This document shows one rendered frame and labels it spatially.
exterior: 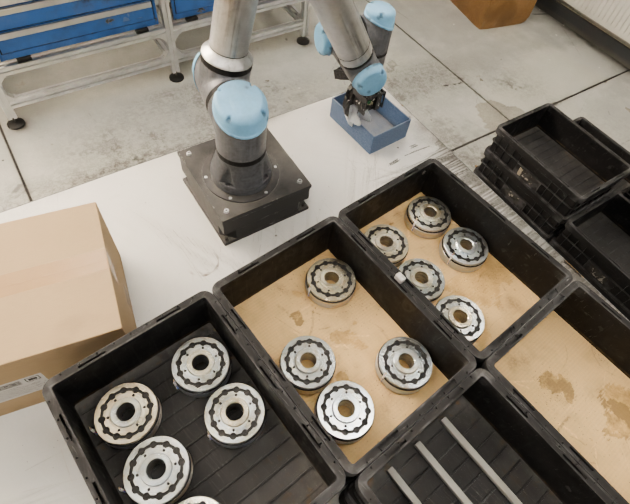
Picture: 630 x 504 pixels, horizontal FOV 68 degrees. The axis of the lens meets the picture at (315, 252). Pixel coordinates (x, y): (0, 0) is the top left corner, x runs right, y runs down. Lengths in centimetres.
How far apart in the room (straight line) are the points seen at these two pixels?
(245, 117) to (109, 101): 181
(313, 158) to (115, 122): 145
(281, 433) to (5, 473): 51
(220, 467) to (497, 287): 67
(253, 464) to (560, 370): 62
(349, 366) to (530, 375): 36
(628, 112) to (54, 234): 315
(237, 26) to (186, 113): 160
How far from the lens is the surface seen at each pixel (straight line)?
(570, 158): 207
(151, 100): 273
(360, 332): 94
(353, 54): 104
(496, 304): 107
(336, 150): 142
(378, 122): 154
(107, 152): 249
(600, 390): 110
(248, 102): 103
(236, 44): 108
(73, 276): 97
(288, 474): 86
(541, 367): 105
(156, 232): 123
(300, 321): 94
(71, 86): 268
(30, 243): 104
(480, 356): 88
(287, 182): 118
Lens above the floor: 168
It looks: 56 degrees down
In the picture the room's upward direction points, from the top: 10 degrees clockwise
